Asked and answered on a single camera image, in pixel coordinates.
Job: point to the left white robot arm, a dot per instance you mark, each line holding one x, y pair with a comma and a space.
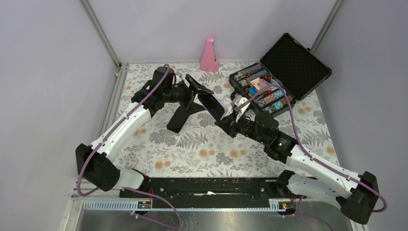
95, 162

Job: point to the floral table mat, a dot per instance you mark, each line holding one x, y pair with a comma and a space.
202, 149

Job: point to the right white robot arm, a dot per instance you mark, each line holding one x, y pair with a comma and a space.
355, 195

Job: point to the playing card deck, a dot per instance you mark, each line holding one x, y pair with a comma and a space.
256, 85

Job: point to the black poker chip case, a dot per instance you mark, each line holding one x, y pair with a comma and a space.
287, 63

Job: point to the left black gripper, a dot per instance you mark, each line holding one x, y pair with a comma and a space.
193, 107

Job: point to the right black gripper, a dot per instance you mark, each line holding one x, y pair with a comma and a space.
230, 123

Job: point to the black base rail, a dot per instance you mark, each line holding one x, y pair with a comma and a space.
211, 193

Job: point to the pink metronome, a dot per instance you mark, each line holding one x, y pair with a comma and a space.
208, 60

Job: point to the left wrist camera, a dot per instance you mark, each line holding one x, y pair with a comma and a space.
178, 78

